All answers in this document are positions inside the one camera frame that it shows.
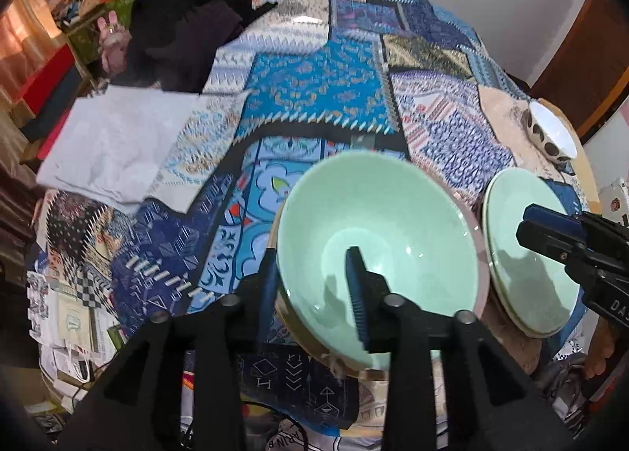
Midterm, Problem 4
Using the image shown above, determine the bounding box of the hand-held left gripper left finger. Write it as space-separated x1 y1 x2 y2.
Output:
64 249 277 451

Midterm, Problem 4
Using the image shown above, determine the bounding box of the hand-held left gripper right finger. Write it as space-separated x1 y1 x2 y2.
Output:
345 247 576 451

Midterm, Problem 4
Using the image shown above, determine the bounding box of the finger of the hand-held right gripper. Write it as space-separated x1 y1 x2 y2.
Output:
523 204 629 244
516 221 599 281

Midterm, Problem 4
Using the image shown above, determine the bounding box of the large green plate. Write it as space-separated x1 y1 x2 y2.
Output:
483 167 584 334

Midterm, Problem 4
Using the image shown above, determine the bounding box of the green bowl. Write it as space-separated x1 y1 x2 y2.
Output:
276 151 480 369

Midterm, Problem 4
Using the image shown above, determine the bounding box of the person's right hand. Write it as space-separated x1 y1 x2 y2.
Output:
584 326 621 379

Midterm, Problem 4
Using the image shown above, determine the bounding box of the brown spotted white bowl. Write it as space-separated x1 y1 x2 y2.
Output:
527 99 579 163

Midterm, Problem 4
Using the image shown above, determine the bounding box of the brown wooden door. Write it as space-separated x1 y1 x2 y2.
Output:
530 0 629 143

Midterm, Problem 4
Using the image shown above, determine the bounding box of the patchwork tablecloth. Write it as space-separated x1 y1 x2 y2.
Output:
29 0 601 451

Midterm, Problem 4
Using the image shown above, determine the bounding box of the pile of printed papers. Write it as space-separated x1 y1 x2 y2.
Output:
26 268 125 376

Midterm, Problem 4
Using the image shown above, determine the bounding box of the white folded cloth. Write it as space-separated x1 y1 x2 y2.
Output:
37 84 252 214

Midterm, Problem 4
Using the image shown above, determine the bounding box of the pile of black clothes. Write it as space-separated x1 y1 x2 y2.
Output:
125 0 255 94

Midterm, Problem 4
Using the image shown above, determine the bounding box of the pink plush toy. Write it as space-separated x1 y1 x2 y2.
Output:
97 11 132 74

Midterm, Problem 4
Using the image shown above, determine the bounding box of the green patterned box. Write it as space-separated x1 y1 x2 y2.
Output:
65 13 131 64

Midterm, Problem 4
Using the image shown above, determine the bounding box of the red box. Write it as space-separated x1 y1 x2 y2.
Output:
18 44 80 106

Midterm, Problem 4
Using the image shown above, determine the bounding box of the orange curtain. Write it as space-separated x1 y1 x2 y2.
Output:
0 0 67 108

